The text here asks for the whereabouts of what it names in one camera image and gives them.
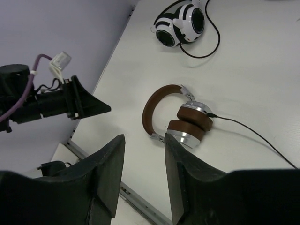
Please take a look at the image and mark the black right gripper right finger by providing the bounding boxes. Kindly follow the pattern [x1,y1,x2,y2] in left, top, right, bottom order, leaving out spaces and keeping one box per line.
[164,134,300,225]

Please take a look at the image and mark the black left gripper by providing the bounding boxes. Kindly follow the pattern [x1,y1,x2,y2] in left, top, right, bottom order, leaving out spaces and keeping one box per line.
[14,76,111,122]

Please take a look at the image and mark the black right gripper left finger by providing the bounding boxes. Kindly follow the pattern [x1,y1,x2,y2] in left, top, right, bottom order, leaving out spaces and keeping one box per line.
[0,135,125,225]

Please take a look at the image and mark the brown silver headphones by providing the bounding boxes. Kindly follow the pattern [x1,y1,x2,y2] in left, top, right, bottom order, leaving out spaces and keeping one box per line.
[142,84,213,149]

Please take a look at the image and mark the thin black headphone cable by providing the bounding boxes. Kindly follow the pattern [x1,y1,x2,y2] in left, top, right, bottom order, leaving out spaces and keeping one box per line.
[206,112,300,169]

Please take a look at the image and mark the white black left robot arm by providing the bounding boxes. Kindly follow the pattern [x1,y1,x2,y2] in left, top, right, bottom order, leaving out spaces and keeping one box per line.
[0,64,111,133]

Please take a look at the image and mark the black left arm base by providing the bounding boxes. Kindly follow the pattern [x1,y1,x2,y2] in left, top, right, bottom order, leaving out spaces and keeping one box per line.
[37,160,72,177]

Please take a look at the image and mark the white black headphones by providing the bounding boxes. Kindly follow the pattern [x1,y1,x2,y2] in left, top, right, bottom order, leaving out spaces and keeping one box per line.
[150,0,205,47]

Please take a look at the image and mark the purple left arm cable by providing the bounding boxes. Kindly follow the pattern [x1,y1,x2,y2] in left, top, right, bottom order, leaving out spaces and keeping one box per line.
[0,54,53,124]

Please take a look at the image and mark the thick black headphone cable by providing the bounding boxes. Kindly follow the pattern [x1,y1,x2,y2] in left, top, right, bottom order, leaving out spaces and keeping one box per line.
[179,0,221,59]

